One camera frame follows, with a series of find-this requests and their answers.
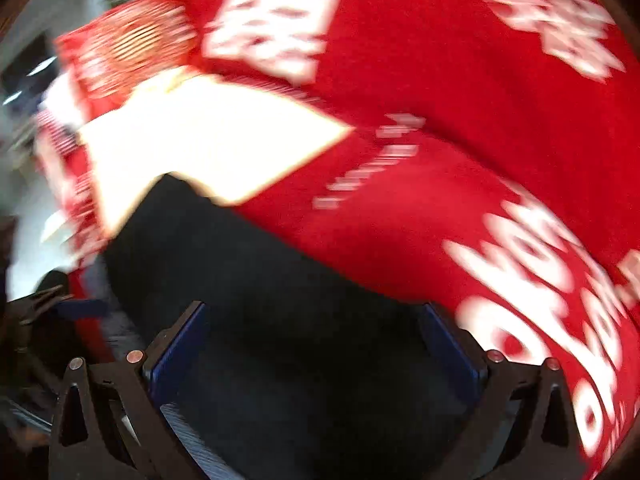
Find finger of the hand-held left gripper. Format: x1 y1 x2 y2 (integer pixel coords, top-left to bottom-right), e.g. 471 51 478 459
50 298 111 319
32 269 72 303

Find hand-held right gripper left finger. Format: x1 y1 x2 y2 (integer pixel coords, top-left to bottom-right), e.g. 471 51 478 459
48 301 211 480

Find red printed blanket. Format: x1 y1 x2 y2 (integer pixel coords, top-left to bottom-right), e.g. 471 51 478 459
32 0 640 480

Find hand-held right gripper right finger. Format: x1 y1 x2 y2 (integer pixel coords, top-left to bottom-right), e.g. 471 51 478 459
419 301 587 480

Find white folded cloth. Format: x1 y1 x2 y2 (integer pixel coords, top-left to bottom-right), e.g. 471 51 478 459
77 72 357 235

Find black pants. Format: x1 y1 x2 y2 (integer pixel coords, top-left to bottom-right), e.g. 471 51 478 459
102 172 483 480

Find red round-patterned pillow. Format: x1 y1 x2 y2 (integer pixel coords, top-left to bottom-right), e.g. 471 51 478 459
54 0 203 126

